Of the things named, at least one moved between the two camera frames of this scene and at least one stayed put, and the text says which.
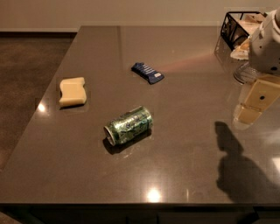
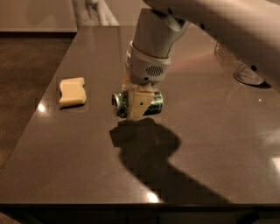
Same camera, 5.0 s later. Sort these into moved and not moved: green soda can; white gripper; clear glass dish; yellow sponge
Moved: green soda can; white gripper
Not moved: clear glass dish; yellow sponge
